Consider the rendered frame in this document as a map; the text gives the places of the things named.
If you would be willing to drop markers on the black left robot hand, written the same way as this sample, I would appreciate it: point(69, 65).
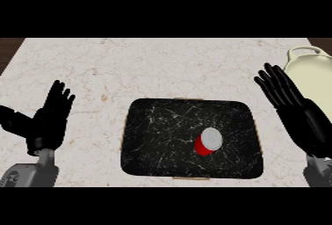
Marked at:
point(47, 123)

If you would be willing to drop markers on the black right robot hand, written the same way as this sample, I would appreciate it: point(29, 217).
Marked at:
point(302, 117)

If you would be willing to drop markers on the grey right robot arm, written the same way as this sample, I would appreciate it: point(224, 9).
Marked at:
point(319, 171)

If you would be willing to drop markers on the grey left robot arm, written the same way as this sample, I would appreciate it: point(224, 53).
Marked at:
point(31, 171)

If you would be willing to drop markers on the cream pot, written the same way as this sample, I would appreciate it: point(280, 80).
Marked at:
point(313, 74)

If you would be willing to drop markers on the red can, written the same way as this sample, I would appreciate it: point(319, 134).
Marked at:
point(208, 141)

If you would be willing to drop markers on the black marbled tray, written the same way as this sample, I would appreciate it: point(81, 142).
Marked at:
point(190, 137)

